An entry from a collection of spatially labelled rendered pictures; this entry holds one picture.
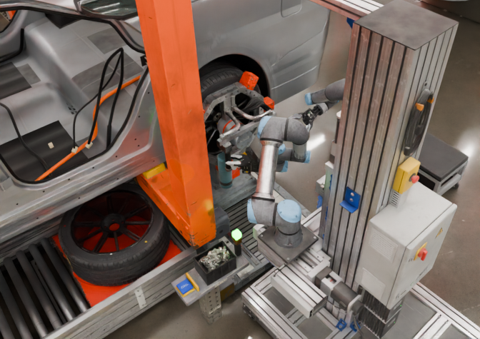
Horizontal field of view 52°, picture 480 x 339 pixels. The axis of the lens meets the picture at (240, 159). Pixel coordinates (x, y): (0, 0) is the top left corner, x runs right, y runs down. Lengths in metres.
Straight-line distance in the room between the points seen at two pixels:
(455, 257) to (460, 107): 1.71
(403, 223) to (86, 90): 2.14
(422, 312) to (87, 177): 2.06
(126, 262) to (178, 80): 1.27
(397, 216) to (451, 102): 2.92
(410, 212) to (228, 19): 1.43
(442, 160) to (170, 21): 2.46
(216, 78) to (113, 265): 1.24
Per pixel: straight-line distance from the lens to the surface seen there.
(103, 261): 3.01
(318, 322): 3.03
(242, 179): 3.66
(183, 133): 2.28
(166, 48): 2.01
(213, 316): 3.20
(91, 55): 3.68
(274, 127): 2.44
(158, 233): 3.05
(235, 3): 2.86
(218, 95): 2.94
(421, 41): 1.72
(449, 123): 4.76
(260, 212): 2.41
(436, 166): 3.79
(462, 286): 3.62
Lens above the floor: 2.87
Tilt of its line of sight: 44 degrees down
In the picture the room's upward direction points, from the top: 3 degrees counter-clockwise
